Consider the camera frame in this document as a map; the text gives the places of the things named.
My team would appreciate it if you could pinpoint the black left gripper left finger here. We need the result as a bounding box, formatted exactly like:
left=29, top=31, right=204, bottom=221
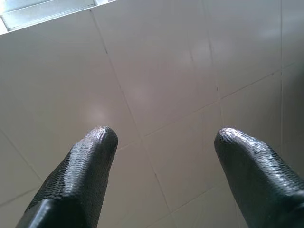
left=15, top=126, right=119, bottom=228

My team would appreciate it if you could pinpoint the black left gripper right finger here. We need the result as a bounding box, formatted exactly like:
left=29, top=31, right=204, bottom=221
left=214, top=127, right=304, bottom=228

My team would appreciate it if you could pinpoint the white window frame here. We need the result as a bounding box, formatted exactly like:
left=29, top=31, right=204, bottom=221
left=0, top=0, right=118, bottom=36

